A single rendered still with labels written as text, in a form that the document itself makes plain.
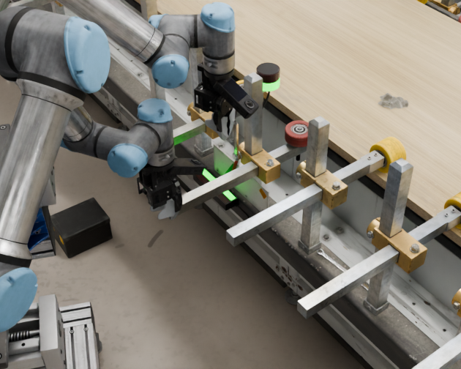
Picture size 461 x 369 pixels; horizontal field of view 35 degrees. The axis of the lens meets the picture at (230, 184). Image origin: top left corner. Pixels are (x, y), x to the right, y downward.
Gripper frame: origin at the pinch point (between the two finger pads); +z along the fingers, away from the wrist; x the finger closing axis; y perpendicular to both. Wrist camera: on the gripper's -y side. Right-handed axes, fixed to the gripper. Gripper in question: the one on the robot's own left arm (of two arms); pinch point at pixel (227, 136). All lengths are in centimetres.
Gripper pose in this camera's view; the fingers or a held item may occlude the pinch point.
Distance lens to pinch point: 183.5
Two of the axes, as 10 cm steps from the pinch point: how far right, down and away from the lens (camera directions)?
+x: -5.6, 5.6, -6.1
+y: -8.3, -3.8, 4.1
